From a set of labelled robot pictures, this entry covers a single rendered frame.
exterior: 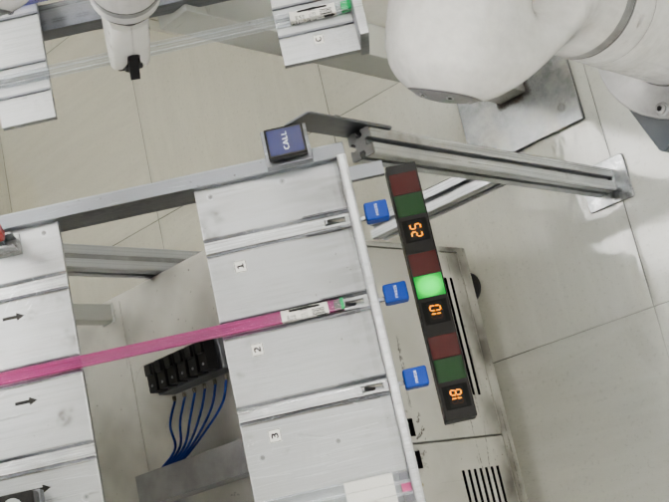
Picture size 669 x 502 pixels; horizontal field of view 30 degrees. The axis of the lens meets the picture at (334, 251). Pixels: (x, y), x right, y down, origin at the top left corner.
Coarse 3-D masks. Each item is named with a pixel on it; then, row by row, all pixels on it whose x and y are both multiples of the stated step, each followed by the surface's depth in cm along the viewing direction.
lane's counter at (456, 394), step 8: (456, 384) 155; (464, 384) 155; (448, 392) 155; (456, 392) 155; (464, 392) 155; (448, 400) 155; (456, 400) 155; (464, 400) 155; (448, 408) 155; (456, 408) 155
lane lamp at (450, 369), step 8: (440, 360) 156; (448, 360) 156; (456, 360) 156; (440, 368) 156; (448, 368) 156; (456, 368) 156; (464, 368) 156; (440, 376) 156; (448, 376) 156; (456, 376) 156; (464, 376) 156
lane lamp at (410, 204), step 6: (420, 192) 162; (396, 198) 162; (402, 198) 162; (408, 198) 162; (414, 198) 162; (420, 198) 162; (396, 204) 162; (402, 204) 162; (408, 204) 162; (414, 204) 162; (420, 204) 162; (402, 210) 161; (408, 210) 161; (414, 210) 161; (420, 210) 161; (402, 216) 161
